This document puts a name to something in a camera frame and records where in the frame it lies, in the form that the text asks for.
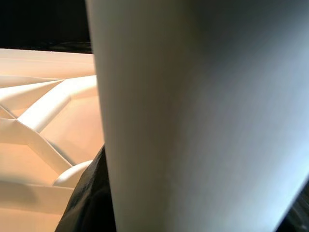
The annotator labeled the white plastic table leg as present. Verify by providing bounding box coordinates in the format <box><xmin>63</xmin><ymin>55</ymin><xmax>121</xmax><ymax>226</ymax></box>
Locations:
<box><xmin>84</xmin><ymin>0</ymin><xmax>309</xmax><ymax>232</ymax></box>

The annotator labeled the black plastic table cover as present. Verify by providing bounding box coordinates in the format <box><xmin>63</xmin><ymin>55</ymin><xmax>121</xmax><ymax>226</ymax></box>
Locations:
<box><xmin>0</xmin><ymin>40</ymin><xmax>94</xmax><ymax>54</ymax></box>

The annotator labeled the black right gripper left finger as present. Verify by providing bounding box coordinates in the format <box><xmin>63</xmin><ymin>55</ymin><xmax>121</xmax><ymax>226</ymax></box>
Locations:
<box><xmin>55</xmin><ymin>145</ymin><xmax>116</xmax><ymax>232</ymax></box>

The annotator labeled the white plastic table top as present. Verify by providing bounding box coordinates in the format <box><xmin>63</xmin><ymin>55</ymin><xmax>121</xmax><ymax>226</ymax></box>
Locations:
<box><xmin>0</xmin><ymin>47</ymin><xmax>107</xmax><ymax>232</ymax></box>

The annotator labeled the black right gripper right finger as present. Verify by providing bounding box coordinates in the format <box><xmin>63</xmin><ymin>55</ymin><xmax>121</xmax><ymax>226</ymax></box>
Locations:
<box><xmin>271</xmin><ymin>180</ymin><xmax>309</xmax><ymax>232</ymax></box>

